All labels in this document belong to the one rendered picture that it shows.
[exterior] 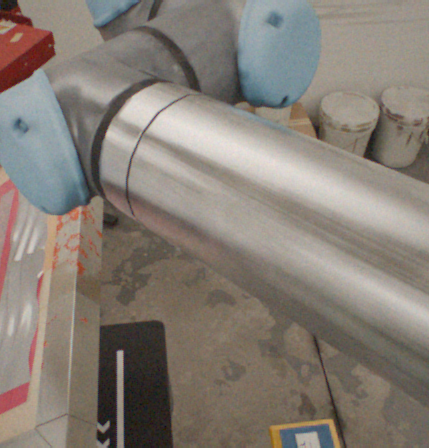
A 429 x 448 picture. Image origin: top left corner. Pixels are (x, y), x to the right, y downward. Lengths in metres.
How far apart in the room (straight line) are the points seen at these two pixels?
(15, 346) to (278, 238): 0.46
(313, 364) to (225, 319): 0.43
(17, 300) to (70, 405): 0.22
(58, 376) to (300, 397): 1.76
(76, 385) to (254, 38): 0.32
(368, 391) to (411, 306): 2.09
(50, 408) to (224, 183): 0.32
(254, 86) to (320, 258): 0.18
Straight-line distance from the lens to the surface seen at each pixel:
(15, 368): 0.61
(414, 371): 0.19
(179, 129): 0.24
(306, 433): 1.09
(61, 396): 0.48
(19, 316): 0.64
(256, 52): 0.34
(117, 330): 1.22
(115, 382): 1.16
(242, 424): 2.13
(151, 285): 2.47
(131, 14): 0.42
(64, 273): 0.56
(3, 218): 0.82
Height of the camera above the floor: 1.98
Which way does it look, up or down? 48 degrees down
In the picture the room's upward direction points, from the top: straight up
